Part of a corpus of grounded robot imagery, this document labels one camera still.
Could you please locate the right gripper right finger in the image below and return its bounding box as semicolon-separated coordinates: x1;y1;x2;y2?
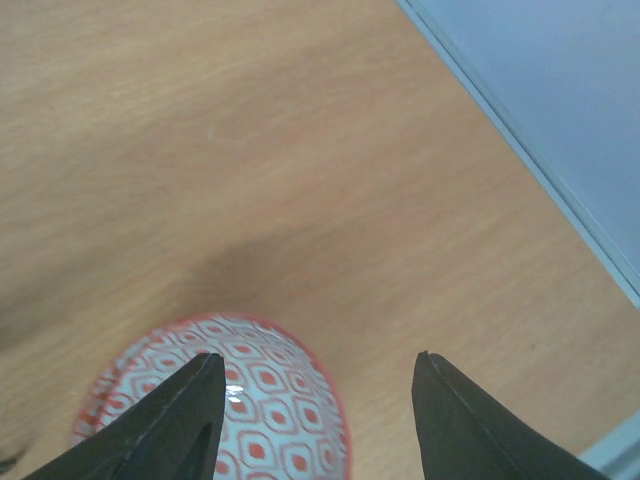
411;351;605;480

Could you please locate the red dotted pattern bowl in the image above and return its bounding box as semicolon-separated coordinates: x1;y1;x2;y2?
70;313;352;479

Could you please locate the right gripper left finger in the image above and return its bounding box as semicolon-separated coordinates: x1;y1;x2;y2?
26;353;226;480

